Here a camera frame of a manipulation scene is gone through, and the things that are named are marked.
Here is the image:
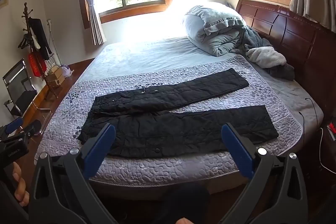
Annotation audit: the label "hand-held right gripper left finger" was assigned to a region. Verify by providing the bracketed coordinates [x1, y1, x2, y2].
[28, 123, 118, 224]

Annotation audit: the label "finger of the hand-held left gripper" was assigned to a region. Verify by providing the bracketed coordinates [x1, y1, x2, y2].
[0, 117, 24, 139]
[16, 119, 42, 141]

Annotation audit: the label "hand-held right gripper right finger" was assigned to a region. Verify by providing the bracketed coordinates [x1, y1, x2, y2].
[218, 123, 309, 224]

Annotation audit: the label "black quilted pants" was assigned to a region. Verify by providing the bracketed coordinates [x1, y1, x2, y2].
[77, 68, 279, 157]

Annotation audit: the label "person's left hand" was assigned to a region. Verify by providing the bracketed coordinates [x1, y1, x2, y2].
[13, 161, 30, 207]

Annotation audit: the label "grey quilted bedspread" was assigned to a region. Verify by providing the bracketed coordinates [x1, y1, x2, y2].
[34, 55, 303, 188]

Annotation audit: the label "black metal chair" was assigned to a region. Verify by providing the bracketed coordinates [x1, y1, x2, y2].
[3, 59, 51, 119]

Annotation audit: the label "cardboard box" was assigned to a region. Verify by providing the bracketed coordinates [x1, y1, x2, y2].
[47, 67, 66, 88]

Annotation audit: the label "red bag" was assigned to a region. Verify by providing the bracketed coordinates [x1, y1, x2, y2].
[28, 52, 48, 77]

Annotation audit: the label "purple and white appliance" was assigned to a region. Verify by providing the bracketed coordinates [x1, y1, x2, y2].
[60, 64, 74, 77]

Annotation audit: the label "person's leg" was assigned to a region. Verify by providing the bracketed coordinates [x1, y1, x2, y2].
[155, 183, 210, 224]

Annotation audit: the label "black hanging garment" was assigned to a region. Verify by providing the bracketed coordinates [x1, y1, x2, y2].
[28, 18, 53, 60]

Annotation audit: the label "white fleece garment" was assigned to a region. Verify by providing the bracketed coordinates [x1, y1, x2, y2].
[247, 46, 287, 69]

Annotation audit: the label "wooden coat rack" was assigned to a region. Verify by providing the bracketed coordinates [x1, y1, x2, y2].
[18, 2, 59, 101]

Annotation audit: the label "dark grey fleece blanket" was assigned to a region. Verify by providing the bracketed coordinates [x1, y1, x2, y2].
[231, 26, 296, 81]

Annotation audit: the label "light blue folded duvet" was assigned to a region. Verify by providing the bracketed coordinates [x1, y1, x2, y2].
[182, 2, 248, 57]

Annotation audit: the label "wooden bed headboard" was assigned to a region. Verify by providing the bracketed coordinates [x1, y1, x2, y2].
[234, 0, 336, 140]

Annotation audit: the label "white cable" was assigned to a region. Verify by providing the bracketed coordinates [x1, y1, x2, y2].
[318, 127, 336, 170]

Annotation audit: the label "black cable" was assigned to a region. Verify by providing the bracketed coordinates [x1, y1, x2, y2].
[299, 97, 319, 122]

